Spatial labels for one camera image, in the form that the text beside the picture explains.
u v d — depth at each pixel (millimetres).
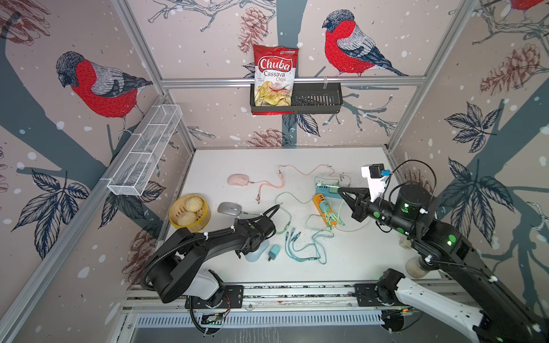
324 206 882
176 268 426
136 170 725
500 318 389
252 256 816
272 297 745
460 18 744
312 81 944
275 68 833
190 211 904
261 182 1069
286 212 951
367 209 520
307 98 1069
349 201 582
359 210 511
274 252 812
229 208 951
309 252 848
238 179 1037
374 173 503
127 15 724
